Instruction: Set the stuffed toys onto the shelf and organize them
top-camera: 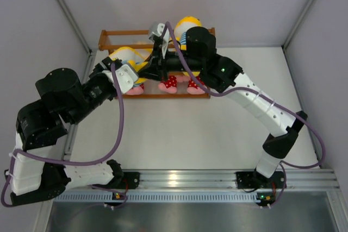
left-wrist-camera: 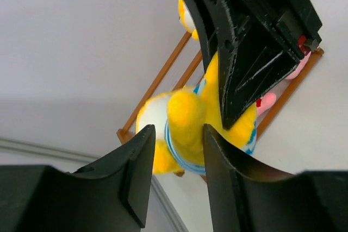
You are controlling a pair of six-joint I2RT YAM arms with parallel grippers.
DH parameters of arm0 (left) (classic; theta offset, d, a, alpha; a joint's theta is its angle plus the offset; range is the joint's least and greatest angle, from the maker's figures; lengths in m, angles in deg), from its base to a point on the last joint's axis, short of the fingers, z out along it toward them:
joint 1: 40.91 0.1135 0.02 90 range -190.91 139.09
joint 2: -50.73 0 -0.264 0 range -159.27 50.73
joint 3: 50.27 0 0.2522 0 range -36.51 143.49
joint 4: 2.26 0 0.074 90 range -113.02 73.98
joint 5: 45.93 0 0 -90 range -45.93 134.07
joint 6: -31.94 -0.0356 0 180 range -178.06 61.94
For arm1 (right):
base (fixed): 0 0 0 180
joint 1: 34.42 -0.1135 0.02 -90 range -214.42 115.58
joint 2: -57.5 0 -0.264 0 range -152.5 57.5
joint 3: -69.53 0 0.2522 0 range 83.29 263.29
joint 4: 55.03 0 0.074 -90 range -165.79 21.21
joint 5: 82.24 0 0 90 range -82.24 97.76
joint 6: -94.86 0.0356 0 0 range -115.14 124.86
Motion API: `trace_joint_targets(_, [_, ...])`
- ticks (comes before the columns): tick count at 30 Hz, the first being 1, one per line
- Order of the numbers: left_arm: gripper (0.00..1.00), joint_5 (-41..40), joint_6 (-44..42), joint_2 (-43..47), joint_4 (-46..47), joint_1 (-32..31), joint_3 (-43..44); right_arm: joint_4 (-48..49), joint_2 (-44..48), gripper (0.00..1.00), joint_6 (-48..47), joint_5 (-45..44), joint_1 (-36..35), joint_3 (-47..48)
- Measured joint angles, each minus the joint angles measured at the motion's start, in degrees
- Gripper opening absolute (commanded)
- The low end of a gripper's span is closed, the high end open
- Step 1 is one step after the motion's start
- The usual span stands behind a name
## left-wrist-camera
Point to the yellow plush toy blue stripes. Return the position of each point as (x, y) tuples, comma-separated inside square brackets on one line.
[(179, 117)]

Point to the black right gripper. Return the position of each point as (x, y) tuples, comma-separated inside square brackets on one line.
[(259, 43)]

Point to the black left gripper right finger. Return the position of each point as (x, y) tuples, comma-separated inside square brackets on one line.
[(246, 194)]

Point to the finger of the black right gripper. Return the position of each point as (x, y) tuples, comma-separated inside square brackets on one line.
[(205, 28)]

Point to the brown wooden two-tier shelf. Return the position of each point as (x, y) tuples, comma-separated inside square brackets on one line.
[(125, 133)]

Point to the pink plush toy polka dress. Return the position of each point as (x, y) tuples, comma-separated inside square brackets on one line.
[(265, 102)]

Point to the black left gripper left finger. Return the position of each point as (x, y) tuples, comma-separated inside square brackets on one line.
[(109, 194)]

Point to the pink plush toy red dress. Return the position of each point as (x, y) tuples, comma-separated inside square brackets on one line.
[(299, 68)]

